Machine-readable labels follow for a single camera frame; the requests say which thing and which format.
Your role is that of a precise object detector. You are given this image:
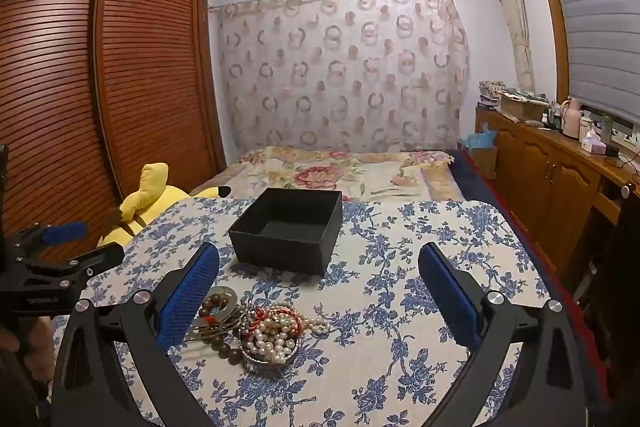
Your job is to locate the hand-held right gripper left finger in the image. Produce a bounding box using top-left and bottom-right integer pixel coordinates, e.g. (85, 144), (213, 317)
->
(52, 242), (221, 427)

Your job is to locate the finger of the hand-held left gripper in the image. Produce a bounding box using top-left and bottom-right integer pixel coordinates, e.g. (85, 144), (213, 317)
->
(20, 244), (126, 281)
(5, 221), (87, 259)

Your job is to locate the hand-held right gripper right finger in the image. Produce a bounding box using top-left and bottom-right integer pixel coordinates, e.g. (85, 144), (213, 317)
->
(418, 242), (586, 427)

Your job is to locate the brown wooden bead bracelet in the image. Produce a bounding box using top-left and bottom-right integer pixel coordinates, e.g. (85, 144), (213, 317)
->
(197, 287), (246, 367)

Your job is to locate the red string bracelet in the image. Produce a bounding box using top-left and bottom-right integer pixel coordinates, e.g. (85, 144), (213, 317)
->
(247, 302), (302, 338)

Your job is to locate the white pearl necklace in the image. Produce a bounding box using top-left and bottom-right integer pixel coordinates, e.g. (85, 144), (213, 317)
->
(242, 302), (331, 364)

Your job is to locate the black storage box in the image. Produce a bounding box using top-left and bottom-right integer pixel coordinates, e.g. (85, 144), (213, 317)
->
(228, 187), (344, 279)

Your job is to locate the person's left hand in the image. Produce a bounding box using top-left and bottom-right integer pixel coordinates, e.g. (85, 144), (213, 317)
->
(0, 316), (55, 388)

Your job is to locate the yellow plush toy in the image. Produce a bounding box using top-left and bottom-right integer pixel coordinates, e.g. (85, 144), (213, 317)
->
(97, 162), (233, 248)

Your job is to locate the blue floral tablecloth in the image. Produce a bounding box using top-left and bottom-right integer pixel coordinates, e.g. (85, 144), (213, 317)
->
(50, 197), (551, 427)

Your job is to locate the navy blue blanket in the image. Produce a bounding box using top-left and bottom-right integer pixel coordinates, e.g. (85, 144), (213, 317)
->
(445, 150), (506, 203)

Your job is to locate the wooden sideboard cabinet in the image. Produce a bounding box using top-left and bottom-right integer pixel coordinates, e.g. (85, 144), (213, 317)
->
(475, 104), (638, 278)

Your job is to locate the dark wooden furniture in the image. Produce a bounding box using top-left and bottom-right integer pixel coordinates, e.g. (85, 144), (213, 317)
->
(575, 187), (640, 408)

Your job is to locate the brown slatted wooden wardrobe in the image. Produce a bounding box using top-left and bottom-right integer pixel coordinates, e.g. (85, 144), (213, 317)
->
(0, 0), (226, 258)

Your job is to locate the open cardboard box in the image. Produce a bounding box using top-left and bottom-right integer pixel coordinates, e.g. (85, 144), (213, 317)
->
(500, 93), (548, 123)

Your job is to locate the patterned fabric pile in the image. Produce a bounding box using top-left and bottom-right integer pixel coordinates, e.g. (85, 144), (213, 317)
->
(479, 80), (506, 109)

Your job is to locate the pink tissue box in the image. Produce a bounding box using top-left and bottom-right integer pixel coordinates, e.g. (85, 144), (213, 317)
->
(580, 130), (607, 155)

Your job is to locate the pink thermos jug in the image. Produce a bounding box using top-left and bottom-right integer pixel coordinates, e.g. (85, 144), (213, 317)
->
(562, 97), (583, 139)

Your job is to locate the cream window drape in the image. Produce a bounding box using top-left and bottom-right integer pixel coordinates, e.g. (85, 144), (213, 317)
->
(487, 0), (536, 93)

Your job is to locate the grey window blind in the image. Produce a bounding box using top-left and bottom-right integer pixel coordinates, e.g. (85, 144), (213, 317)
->
(542, 0), (640, 123)

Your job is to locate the ring patterned sheer curtain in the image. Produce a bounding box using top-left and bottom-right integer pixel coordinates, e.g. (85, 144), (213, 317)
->
(210, 0), (471, 153)

